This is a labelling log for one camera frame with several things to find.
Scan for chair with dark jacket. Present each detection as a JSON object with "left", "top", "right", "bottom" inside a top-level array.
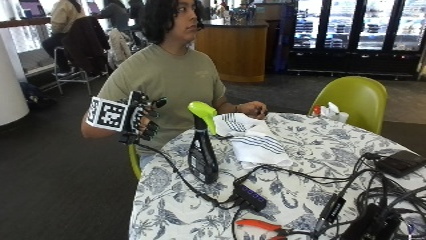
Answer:
[{"left": 60, "top": 15, "right": 112, "bottom": 77}]

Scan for black glove cable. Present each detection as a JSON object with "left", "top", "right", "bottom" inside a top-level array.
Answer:
[{"left": 132, "top": 141, "right": 239, "bottom": 210}]

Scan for blue floral tablecloth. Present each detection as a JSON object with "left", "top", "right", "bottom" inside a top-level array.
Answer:
[{"left": 128, "top": 112, "right": 426, "bottom": 240}]

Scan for the person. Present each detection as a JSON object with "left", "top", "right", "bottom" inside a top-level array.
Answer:
[{"left": 80, "top": 0, "right": 269, "bottom": 171}]

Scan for green plastic chair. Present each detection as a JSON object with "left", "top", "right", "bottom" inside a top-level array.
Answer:
[
  {"left": 308, "top": 75, "right": 389, "bottom": 136},
  {"left": 128, "top": 143, "right": 144, "bottom": 181}
]

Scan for white round column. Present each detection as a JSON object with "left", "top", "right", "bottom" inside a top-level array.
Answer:
[{"left": 0, "top": 31, "right": 31, "bottom": 128}]

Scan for black adapter block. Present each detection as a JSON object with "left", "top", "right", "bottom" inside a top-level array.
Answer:
[{"left": 313, "top": 194, "right": 348, "bottom": 235}]

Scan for white blue-striped cloth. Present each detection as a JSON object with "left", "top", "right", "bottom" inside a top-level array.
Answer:
[{"left": 212, "top": 112, "right": 295, "bottom": 170}]

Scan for white marker cube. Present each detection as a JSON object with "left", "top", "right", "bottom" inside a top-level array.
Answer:
[{"left": 86, "top": 96, "right": 134, "bottom": 133}]

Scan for small white cup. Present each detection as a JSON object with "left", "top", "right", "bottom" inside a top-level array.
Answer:
[{"left": 336, "top": 111, "right": 352, "bottom": 124}]

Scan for glass-door display fridge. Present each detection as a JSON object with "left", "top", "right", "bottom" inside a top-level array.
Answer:
[{"left": 273, "top": 0, "right": 426, "bottom": 80}]

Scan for black usb hub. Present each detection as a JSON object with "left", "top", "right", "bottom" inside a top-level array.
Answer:
[{"left": 232, "top": 182, "right": 269, "bottom": 212}]

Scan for tangle of black cables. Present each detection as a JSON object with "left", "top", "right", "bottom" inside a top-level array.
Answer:
[{"left": 235, "top": 151, "right": 426, "bottom": 240}]

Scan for black spray bottle green trigger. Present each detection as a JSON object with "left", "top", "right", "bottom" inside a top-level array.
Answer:
[{"left": 187, "top": 100, "right": 220, "bottom": 185}]

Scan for metal stool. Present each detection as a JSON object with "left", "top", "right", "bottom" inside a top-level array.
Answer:
[{"left": 52, "top": 45, "right": 104, "bottom": 97}]

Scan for dark bag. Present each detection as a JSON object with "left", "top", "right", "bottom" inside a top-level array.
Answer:
[{"left": 19, "top": 81, "right": 59, "bottom": 109}]

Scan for black electronics box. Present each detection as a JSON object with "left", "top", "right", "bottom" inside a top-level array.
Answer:
[{"left": 340, "top": 203, "right": 404, "bottom": 240}]

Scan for white napkin holder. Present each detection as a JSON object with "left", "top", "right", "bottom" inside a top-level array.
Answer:
[{"left": 320, "top": 101, "right": 343, "bottom": 122}]

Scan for flat black device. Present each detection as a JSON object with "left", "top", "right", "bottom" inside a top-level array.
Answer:
[{"left": 375, "top": 149, "right": 426, "bottom": 179}]

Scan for orange-handled pliers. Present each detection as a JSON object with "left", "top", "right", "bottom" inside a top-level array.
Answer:
[{"left": 235, "top": 218, "right": 292, "bottom": 240}]

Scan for wooden counter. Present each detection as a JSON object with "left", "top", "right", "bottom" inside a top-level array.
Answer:
[{"left": 194, "top": 18, "right": 271, "bottom": 84}]

